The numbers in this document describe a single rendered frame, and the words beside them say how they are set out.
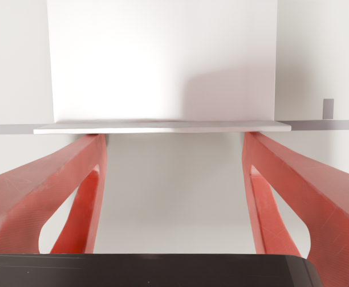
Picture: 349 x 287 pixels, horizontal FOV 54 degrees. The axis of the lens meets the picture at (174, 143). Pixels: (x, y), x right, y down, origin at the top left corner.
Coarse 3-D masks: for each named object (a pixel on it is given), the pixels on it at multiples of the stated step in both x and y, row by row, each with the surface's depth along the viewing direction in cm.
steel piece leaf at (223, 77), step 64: (64, 0) 13; (128, 0) 13; (192, 0) 13; (256, 0) 13; (64, 64) 13; (128, 64) 13; (192, 64) 13; (256, 64) 13; (64, 128) 11; (128, 128) 11; (192, 128) 11; (256, 128) 11
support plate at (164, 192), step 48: (0, 0) 13; (288, 0) 13; (336, 0) 13; (0, 48) 13; (48, 48) 13; (288, 48) 13; (336, 48) 13; (0, 96) 13; (48, 96) 13; (288, 96) 13; (336, 96) 13; (0, 144) 14; (48, 144) 14; (144, 144) 14; (192, 144) 14; (240, 144) 14; (288, 144) 14; (336, 144) 14; (144, 192) 14; (192, 192) 14; (240, 192) 14; (48, 240) 14; (96, 240) 14; (144, 240) 14; (192, 240) 14; (240, 240) 14
